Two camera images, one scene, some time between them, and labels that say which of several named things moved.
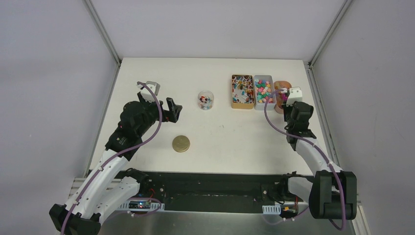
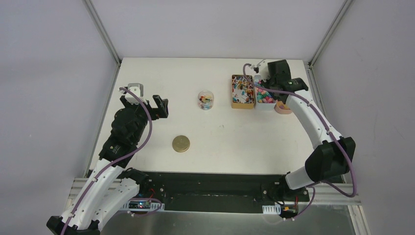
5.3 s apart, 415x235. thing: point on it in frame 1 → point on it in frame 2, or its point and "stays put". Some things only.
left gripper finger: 174,110 → 163,104
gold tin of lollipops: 242,91 stays put
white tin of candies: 263,85 stays put
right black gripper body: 287,113 → 269,83
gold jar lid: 181,143 stays put
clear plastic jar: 205,100 stays put
